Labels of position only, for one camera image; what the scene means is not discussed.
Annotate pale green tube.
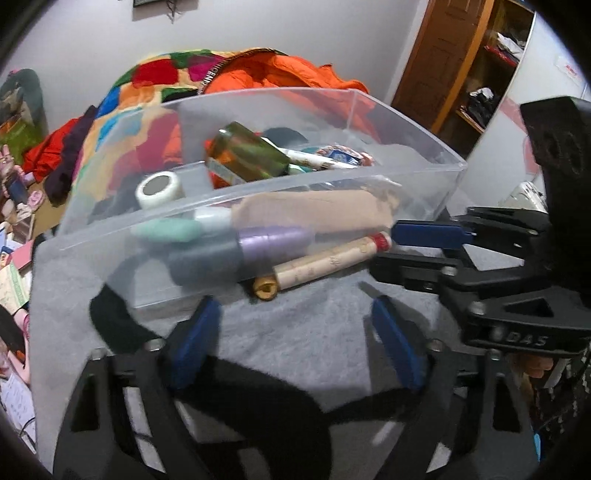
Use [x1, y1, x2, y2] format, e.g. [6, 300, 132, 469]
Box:
[130, 208, 234, 243]

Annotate dark green cushion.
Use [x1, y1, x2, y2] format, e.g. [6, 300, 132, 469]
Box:
[0, 68, 49, 139]

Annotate small gold cap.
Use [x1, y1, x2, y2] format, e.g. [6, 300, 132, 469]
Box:
[252, 274, 280, 301]

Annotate clear plastic storage box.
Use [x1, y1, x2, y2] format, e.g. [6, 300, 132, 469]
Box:
[58, 88, 467, 311]

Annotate black folded garment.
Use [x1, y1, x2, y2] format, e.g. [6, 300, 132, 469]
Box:
[464, 88, 498, 123]

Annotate orange puffer jacket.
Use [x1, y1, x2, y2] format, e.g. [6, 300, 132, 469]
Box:
[198, 48, 384, 145]

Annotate white folded clothes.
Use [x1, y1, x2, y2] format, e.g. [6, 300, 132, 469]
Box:
[496, 31, 527, 59]

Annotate dark patterned cloth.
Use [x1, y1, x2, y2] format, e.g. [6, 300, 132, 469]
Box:
[531, 344, 591, 462]

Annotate white tape roll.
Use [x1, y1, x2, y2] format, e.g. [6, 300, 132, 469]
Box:
[135, 171, 184, 210]

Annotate pale green card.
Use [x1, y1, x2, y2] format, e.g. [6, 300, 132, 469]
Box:
[0, 263, 31, 315]

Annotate colourful patchwork blanket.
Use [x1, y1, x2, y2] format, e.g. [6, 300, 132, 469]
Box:
[69, 50, 242, 205]

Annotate green cardboard box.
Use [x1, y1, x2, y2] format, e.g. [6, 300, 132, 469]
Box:
[0, 116, 40, 165]

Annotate dark blue bottle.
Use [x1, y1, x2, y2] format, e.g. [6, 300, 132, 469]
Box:
[4, 175, 29, 206]

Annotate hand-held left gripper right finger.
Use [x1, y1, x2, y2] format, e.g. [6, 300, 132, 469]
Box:
[370, 295, 542, 480]

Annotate white marker pen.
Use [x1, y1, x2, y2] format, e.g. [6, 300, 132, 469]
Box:
[272, 145, 359, 171]

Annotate pink card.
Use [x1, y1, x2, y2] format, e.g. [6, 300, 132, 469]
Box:
[8, 240, 36, 269]

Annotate beige cloth roll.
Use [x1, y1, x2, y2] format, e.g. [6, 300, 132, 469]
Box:
[231, 186, 403, 236]

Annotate grey bottle with lilac cap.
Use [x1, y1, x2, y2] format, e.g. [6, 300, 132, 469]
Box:
[168, 225, 315, 289]

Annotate grey fleece cloth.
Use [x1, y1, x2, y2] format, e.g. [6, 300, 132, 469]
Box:
[30, 138, 555, 480]

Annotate wooden wardrobe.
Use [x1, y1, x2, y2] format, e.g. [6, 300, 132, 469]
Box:
[455, 0, 591, 208]

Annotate dark purple garment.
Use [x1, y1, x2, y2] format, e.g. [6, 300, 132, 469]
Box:
[44, 105, 100, 206]

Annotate cream tube with red cap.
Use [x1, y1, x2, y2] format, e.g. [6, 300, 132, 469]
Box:
[272, 233, 393, 292]

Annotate blue white wrapper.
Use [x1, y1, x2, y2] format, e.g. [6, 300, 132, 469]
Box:
[318, 145, 375, 167]

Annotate red garment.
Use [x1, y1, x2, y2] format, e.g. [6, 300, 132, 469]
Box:
[22, 117, 86, 184]

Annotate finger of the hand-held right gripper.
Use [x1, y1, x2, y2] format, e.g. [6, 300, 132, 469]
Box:
[392, 206, 555, 271]
[369, 253, 591, 358]

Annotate green glass bottle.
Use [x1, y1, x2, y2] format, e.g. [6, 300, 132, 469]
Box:
[205, 121, 292, 186]

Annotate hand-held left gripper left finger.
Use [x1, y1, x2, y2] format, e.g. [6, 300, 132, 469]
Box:
[53, 296, 223, 480]

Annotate wooden door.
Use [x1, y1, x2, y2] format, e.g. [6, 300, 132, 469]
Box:
[392, 0, 495, 134]

